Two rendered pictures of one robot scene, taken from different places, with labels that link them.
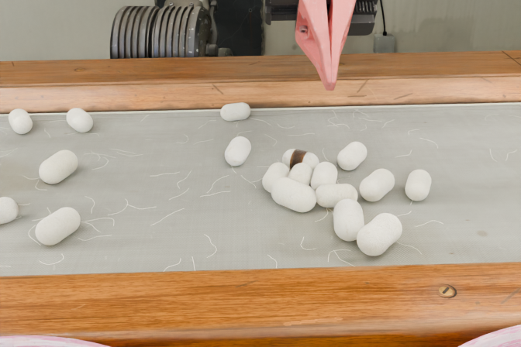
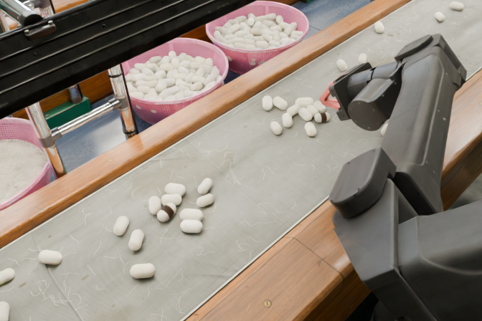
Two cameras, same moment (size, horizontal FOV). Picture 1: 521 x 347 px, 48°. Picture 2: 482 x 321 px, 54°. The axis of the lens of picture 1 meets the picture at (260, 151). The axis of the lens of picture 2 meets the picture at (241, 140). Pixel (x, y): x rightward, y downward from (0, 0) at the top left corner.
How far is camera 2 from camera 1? 1.16 m
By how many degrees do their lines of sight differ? 102
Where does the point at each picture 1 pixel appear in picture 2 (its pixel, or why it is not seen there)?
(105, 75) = (462, 106)
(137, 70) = (461, 117)
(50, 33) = not seen: outside the picture
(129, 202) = not seen: hidden behind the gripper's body
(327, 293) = (257, 74)
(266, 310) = (264, 66)
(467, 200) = (259, 137)
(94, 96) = not seen: hidden behind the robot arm
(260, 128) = (368, 133)
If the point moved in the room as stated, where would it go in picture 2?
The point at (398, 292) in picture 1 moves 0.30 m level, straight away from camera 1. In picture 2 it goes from (244, 82) to (319, 168)
